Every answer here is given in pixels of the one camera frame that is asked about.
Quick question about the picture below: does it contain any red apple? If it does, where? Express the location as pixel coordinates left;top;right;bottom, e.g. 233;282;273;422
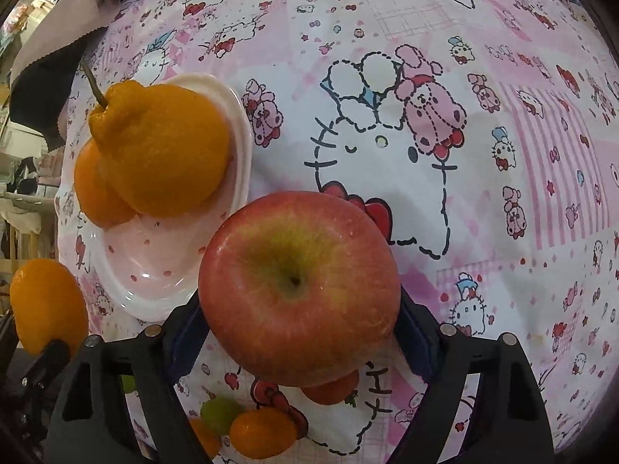
198;191;402;388

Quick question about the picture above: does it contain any black cloth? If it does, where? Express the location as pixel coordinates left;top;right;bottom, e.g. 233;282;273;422
9;55;68;152

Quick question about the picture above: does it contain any pink cartoon printed tablecloth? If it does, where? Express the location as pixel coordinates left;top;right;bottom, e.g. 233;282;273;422
53;0;619;464

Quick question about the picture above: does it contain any red cherry tomato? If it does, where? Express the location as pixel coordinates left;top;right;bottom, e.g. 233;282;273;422
301;368;361;406

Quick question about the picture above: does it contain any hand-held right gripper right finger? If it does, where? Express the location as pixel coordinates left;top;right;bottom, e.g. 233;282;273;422
387;290;555;464

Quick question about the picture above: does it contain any small mandarin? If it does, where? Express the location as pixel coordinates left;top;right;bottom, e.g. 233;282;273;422
229;408;287;460
188;418;222;461

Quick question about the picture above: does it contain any pink cloth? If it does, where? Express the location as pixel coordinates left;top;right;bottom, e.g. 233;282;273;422
10;0;124;90

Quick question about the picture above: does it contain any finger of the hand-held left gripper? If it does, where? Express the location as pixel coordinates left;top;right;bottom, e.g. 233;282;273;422
22;339;72;397

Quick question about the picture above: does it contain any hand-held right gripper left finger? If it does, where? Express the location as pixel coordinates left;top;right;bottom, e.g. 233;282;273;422
43;292;214;464

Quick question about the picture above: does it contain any yellow pear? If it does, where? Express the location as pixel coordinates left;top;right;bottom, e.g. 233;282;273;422
80;60;230;218

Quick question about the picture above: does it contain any white plate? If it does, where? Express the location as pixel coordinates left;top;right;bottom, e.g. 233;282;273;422
89;72;255;322

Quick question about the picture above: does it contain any large round orange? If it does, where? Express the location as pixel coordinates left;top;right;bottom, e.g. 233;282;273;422
10;258;90;357
74;142;139;229

